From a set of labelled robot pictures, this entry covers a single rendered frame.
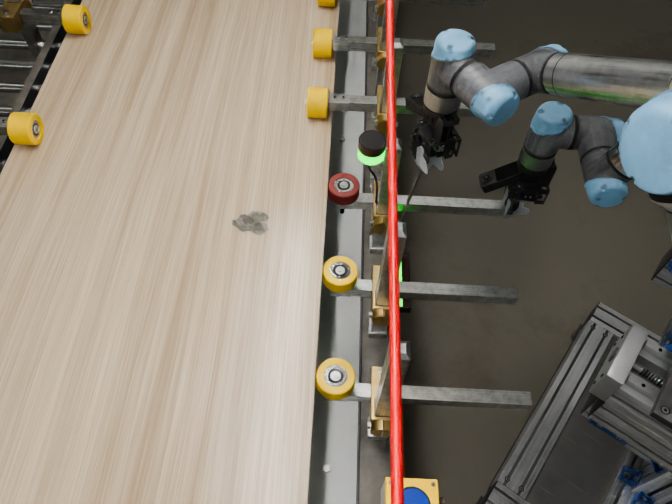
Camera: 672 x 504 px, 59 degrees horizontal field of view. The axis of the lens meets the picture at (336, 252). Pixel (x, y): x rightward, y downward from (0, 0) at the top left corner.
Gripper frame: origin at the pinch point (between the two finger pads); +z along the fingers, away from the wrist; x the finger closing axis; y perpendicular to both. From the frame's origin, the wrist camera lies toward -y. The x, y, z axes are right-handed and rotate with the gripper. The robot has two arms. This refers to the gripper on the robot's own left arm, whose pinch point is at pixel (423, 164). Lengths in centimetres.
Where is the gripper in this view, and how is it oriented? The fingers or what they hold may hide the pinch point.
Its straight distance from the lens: 141.2
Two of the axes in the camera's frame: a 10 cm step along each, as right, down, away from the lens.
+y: 3.1, 7.8, -5.4
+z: -0.3, 5.8, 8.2
